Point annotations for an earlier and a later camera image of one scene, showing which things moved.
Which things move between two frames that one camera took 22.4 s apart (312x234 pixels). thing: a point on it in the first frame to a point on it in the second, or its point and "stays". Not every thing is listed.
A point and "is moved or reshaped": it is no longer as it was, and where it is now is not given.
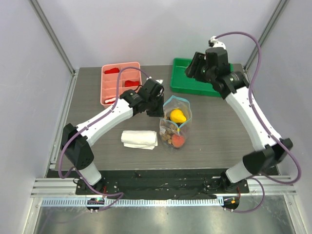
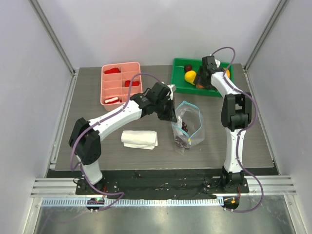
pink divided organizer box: x=130 y=79 stays
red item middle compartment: x=128 y=83 stays
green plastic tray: x=182 y=82 stays
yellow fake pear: x=177 y=116 to x=189 y=76
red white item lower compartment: x=110 y=101 stays
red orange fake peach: x=177 y=141 to x=199 y=86
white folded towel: x=139 y=139 stays
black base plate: x=162 y=184 stays
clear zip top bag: x=175 y=125 is moved or reshaped
